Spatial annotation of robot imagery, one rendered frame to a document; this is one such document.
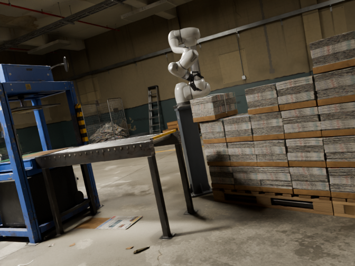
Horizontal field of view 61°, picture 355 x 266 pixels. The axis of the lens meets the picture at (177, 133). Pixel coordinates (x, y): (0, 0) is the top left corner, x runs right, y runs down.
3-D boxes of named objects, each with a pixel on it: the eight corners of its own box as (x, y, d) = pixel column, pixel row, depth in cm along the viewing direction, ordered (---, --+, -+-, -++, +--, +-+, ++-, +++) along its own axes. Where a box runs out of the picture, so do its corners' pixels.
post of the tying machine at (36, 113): (66, 207, 398) (39, 91, 384) (61, 209, 390) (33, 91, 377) (61, 207, 402) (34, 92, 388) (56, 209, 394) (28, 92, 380)
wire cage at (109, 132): (131, 144, 1082) (121, 97, 1067) (117, 149, 1009) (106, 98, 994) (105, 148, 1136) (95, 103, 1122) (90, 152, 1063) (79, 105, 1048)
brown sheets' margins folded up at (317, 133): (232, 176, 335) (224, 132, 331) (347, 181, 251) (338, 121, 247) (211, 187, 309) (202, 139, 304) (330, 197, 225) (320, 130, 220)
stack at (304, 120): (234, 189, 337) (221, 115, 330) (349, 198, 252) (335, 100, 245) (213, 201, 310) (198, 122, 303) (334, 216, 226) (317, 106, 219)
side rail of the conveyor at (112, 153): (155, 154, 242) (152, 140, 241) (152, 155, 237) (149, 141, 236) (41, 168, 302) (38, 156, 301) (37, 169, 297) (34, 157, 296)
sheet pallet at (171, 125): (205, 133, 976) (202, 115, 971) (196, 137, 902) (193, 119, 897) (173, 138, 1030) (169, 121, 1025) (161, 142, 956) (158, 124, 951)
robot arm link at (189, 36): (192, 95, 350) (210, 92, 348) (192, 101, 336) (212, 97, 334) (178, 28, 313) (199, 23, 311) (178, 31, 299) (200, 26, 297)
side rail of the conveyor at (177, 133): (181, 142, 287) (179, 130, 286) (179, 143, 282) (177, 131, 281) (77, 156, 347) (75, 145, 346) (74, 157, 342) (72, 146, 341)
